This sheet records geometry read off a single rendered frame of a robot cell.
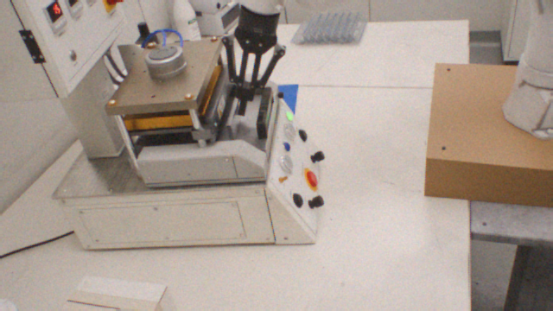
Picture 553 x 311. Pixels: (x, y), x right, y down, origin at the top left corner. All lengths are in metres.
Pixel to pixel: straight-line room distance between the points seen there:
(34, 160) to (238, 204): 0.76
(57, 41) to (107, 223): 0.41
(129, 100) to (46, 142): 0.67
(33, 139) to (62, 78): 0.64
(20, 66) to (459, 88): 0.97
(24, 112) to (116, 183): 0.54
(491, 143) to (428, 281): 0.34
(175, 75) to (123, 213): 0.32
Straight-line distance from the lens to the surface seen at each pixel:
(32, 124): 1.56
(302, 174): 1.12
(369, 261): 1.02
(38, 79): 0.95
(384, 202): 1.14
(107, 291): 0.99
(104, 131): 1.12
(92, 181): 1.10
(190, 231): 1.07
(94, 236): 1.17
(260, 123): 0.97
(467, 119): 1.20
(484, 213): 1.13
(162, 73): 1.00
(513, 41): 3.08
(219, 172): 0.95
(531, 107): 1.17
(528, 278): 1.53
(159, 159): 0.96
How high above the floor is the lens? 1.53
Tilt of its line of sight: 37 degrees down
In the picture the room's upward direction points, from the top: 11 degrees counter-clockwise
